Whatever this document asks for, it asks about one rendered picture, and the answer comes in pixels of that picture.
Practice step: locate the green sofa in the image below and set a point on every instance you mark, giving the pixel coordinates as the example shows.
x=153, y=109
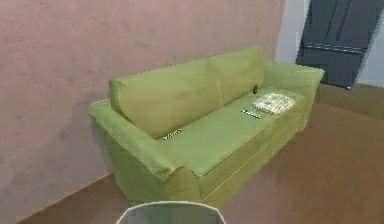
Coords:
x=206, y=140

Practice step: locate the dark patterned flat object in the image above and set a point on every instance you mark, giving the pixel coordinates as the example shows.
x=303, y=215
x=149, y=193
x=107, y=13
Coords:
x=172, y=133

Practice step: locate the black remote control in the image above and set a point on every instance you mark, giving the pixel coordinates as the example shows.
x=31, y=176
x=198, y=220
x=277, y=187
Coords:
x=250, y=114

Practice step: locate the small black object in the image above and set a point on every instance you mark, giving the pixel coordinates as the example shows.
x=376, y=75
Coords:
x=255, y=89

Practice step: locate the yellow checked pillow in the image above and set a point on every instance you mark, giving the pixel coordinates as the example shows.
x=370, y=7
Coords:
x=274, y=102

